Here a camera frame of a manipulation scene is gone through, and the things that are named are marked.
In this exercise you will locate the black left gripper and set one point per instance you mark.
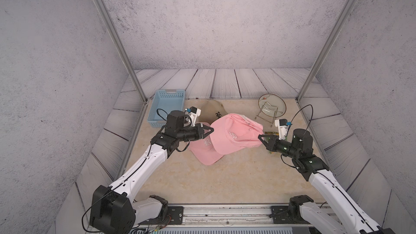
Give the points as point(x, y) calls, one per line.
point(198, 132)

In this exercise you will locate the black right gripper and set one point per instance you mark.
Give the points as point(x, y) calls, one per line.
point(273, 143)

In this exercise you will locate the beige baseball cap black logo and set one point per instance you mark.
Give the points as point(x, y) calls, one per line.
point(211, 111)

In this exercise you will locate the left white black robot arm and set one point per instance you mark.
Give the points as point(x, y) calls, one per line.
point(114, 209)

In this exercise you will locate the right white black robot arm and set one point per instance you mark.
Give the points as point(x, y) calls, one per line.
point(352, 219)

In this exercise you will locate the green red snack bag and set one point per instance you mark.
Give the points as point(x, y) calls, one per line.
point(271, 133)

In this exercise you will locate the white ceramic plate red flowers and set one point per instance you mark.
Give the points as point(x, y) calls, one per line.
point(274, 100)

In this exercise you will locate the light blue plastic basket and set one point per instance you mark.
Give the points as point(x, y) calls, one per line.
point(164, 102)

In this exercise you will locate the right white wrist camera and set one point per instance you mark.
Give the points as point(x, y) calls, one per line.
point(283, 126)

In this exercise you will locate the chrome wire plate rack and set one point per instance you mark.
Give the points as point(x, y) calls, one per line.
point(270, 111)

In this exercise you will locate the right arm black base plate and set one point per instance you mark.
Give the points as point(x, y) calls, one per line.
point(282, 215)

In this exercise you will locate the aluminium front rail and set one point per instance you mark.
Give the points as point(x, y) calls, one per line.
point(232, 215)

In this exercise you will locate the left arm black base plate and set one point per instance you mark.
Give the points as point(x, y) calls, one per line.
point(171, 215)

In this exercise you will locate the right aluminium corner post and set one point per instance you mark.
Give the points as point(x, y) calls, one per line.
point(332, 36)

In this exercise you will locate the aluminium corner post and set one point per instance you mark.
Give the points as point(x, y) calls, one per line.
point(332, 36)
point(111, 29)

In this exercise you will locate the left aluminium corner post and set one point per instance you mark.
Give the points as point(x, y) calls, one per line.
point(111, 29)

